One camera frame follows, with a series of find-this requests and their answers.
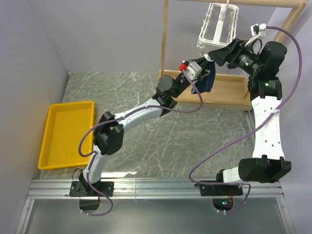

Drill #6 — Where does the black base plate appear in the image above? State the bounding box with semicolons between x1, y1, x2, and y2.
195;183;243;196
69;181;114;197

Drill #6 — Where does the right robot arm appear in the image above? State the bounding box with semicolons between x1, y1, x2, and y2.
208;39;292;195

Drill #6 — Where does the navy blue underwear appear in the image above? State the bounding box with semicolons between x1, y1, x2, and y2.
191;54;216;93

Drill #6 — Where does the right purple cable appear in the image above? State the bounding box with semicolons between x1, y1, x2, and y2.
189;25;303;214

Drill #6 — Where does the white clip hanger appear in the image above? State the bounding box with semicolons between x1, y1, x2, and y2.
196;1;239;55

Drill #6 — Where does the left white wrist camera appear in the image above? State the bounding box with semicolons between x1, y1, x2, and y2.
179;61;202;79

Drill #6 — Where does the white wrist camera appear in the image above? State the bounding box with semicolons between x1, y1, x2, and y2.
179;61;202;79
245;23;267;47

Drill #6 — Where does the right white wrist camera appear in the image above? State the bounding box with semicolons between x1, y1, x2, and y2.
245;23;267;47

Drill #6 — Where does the yellow plastic tray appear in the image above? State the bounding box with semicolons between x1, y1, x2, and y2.
38;100;95;170

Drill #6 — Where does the purple cable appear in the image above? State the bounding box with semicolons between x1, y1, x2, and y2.
78;69;203;216
189;25;303;214

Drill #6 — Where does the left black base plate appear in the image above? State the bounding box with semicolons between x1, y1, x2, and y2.
69;181;114;197

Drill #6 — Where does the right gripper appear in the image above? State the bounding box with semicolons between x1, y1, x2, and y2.
208;38;262;76

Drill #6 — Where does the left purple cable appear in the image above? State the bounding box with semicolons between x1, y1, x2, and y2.
78;69;203;216

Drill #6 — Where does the aluminium rail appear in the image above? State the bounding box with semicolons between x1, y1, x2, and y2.
26;177;284;200

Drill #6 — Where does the wooden hanging rack frame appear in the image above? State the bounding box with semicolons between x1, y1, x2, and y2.
159;0;308;111

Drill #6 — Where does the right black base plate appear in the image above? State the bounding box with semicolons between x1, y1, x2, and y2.
195;183;243;196

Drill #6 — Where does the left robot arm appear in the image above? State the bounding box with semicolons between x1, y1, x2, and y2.
78;55;215;196

